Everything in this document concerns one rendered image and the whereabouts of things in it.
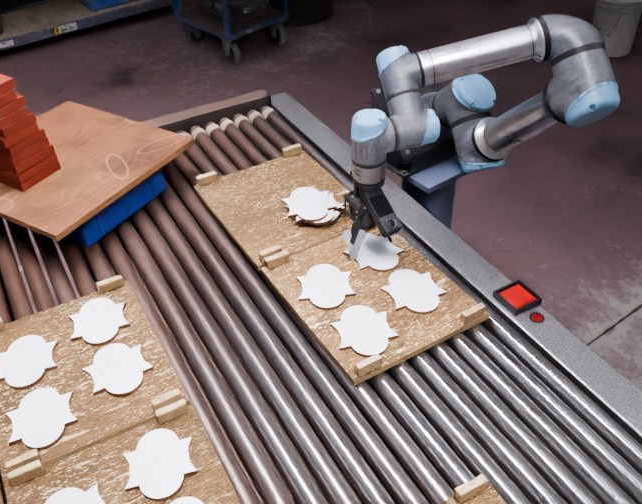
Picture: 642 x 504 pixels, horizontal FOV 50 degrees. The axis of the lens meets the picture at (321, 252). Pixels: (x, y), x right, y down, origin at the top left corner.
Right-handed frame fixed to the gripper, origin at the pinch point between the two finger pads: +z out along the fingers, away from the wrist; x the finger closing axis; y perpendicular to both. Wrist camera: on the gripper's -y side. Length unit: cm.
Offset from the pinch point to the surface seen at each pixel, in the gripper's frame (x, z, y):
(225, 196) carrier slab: 19.6, -0.2, 42.4
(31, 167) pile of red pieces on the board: 63, -16, 60
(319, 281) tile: 16.6, -0.2, -2.3
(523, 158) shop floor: -178, 91, 117
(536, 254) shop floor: -126, 92, 54
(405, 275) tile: -1.0, -0.1, -11.4
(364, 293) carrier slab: 9.7, 0.8, -10.5
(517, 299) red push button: -17.9, 1.7, -30.1
